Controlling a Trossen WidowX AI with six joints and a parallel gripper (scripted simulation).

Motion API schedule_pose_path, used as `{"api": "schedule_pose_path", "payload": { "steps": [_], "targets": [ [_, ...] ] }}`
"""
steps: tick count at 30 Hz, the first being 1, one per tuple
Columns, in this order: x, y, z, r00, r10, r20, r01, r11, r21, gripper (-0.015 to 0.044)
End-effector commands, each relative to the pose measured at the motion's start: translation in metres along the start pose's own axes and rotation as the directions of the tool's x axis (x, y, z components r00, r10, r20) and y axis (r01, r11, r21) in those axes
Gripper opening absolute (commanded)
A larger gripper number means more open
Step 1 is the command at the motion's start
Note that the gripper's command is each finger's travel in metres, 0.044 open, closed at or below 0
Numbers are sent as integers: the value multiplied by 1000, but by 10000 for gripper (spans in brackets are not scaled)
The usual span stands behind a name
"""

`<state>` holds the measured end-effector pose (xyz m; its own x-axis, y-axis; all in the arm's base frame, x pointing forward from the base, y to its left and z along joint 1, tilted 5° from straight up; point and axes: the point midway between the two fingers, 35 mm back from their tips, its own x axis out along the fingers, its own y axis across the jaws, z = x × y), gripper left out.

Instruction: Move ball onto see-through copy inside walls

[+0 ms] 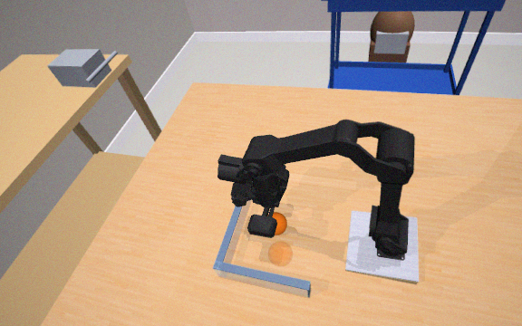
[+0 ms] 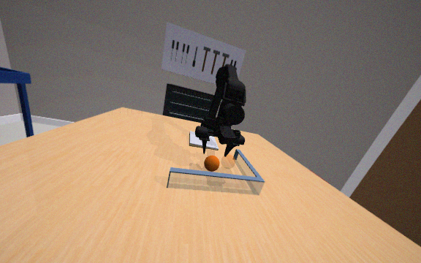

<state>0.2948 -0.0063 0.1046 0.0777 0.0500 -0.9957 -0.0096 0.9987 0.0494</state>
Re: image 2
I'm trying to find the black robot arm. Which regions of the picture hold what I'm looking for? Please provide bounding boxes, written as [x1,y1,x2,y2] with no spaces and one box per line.
[200,64,246,145]

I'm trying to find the clear low walls forming corner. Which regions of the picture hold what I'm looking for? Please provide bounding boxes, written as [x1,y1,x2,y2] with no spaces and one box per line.
[168,151,264,195]

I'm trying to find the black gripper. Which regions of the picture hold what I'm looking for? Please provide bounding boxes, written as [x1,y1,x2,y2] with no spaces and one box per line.
[195,116,245,157]

